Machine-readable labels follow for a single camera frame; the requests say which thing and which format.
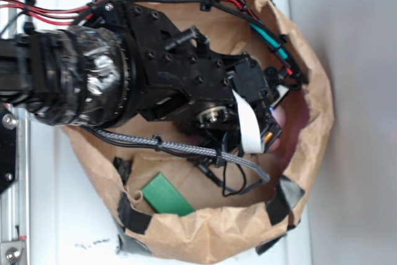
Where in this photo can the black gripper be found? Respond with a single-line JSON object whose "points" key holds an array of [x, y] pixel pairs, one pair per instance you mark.
{"points": [[177, 77]]}

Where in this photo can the silver corner bracket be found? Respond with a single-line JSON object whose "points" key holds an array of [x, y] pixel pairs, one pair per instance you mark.
{"points": [[14, 252]]}

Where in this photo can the pink plush bunny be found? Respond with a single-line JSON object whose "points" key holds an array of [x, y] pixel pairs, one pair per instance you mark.
{"points": [[280, 117]]}

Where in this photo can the brown paper bag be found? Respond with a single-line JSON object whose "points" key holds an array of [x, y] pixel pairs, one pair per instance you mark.
{"points": [[220, 227]]}

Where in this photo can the black mounting bracket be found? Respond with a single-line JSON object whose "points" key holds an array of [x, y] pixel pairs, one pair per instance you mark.
{"points": [[9, 167]]}

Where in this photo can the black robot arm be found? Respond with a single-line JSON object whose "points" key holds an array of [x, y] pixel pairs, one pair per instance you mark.
{"points": [[129, 60]]}

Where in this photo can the green rectangular block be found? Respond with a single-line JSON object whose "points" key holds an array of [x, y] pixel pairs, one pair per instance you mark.
{"points": [[164, 197]]}

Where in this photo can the aluminium frame rail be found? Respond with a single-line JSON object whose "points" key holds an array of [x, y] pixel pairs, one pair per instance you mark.
{"points": [[14, 207]]}

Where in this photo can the brown rock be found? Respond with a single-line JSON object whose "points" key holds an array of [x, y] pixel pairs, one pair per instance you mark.
{"points": [[185, 127]]}

